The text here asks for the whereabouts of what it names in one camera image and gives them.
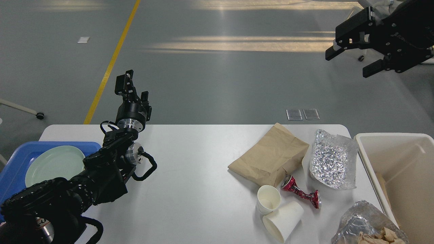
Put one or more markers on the red crushed wrapper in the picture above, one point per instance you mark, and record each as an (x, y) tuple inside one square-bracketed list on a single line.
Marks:
[(289, 185)]

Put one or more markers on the white plastic bin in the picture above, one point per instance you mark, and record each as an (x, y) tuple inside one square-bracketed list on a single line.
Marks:
[(400, 167)]

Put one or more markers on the white rolling chair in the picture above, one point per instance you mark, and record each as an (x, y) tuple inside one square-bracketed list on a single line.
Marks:
[(382, 8)]

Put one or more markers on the upright white paper cup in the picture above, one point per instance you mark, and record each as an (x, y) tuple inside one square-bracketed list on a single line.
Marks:
[(268, 199)]

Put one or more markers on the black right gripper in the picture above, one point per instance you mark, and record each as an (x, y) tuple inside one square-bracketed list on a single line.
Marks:
[(405, 37)]

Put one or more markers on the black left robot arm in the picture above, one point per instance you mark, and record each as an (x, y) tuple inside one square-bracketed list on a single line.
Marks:
[(51, 211)]

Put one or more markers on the blue plastic tray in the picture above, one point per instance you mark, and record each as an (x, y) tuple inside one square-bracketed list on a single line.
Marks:
[(13, 174)]

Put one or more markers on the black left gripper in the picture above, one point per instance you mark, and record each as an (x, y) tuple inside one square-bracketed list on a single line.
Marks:
[(131, 113)]

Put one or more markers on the pale green plate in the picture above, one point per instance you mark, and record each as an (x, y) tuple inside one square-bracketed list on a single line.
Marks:
[(62, 161)]

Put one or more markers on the foil bag with brown paper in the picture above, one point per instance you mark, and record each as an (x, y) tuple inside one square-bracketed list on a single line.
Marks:
[(363, 223)]

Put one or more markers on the white caster leg left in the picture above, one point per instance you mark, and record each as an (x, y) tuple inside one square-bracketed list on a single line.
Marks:
[(39, 115)]

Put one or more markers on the clear floor plate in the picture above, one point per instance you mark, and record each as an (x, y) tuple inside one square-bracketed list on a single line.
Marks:
[(294, 115), (311, 114)]

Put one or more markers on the lying white paper cup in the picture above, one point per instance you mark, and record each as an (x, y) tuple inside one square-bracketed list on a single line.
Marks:
[(281, 222)]

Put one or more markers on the clear plastic wrap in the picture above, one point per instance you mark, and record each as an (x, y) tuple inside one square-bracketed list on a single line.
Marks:
[(330, 161)]

